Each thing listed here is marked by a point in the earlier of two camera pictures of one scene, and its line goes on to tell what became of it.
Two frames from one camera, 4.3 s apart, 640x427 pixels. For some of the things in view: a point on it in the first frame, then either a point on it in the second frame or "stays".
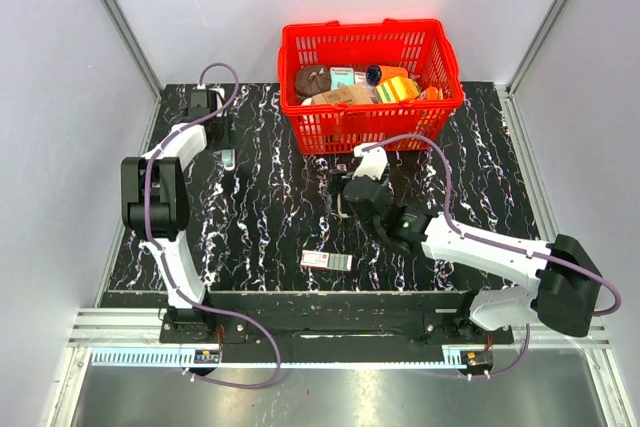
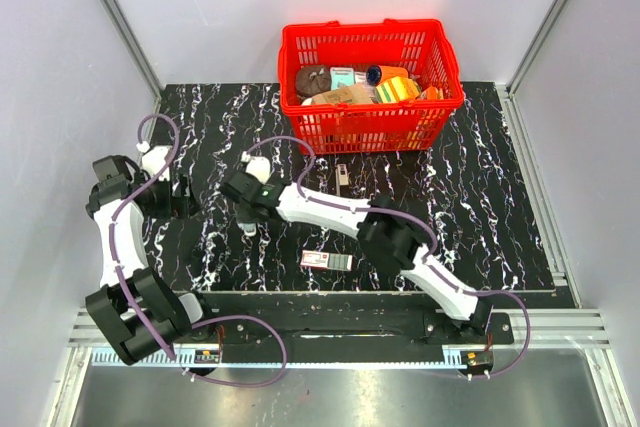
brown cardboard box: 356,94 stays
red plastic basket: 350,85 stays
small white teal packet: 228,159 to 250,229
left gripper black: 228,141 to 177,207
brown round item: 312,80 stays
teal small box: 341,77 stays
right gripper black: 380,176 to 244,217
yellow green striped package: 396,89 stays
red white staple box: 326,260 stays
